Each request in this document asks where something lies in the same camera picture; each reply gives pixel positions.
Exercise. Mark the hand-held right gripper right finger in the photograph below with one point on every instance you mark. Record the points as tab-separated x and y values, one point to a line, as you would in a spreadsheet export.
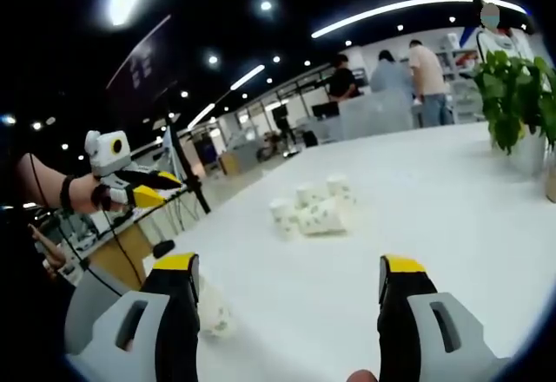
399	334

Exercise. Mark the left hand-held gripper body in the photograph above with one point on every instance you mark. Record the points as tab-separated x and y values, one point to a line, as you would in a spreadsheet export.
108	156

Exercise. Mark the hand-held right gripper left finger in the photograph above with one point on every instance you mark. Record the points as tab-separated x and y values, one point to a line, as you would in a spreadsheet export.
174	334

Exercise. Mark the printed white paper cup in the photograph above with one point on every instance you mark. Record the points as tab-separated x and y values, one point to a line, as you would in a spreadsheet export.
309	195
323	219
217	312
341	189
283	219

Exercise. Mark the person's left hand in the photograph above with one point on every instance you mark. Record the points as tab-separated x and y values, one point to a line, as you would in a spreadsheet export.
84	193

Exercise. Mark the person's right hand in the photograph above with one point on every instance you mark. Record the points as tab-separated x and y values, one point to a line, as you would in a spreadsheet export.
362	377

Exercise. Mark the black tripod stand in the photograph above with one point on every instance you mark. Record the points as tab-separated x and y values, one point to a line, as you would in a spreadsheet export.
187	156

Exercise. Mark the black computer mouse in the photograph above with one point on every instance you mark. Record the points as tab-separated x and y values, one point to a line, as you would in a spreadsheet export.
163	248

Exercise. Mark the wooden side desk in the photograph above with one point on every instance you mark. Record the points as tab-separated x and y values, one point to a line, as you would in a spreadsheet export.
121	247

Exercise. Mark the white table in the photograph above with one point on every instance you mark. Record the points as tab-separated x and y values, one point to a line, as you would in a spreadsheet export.
391	247

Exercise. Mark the grey office chair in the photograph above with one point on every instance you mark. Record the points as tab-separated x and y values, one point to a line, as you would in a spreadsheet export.
87	299

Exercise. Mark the short ceiling strip light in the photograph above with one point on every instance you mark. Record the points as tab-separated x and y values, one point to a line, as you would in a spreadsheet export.
247	77

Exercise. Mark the black computer monitor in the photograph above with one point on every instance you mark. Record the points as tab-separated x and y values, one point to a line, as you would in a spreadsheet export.
325	109

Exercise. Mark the group of ceiling spotlights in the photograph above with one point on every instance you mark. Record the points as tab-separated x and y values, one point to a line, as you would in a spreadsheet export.
266	5

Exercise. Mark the pale grey chair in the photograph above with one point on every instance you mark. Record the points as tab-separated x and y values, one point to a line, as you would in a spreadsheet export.
373	115

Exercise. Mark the green potted plant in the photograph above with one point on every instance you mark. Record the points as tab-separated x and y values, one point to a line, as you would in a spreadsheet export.
512	95

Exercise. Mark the curved ceiling strip light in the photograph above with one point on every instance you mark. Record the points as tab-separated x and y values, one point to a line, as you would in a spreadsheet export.
412	4

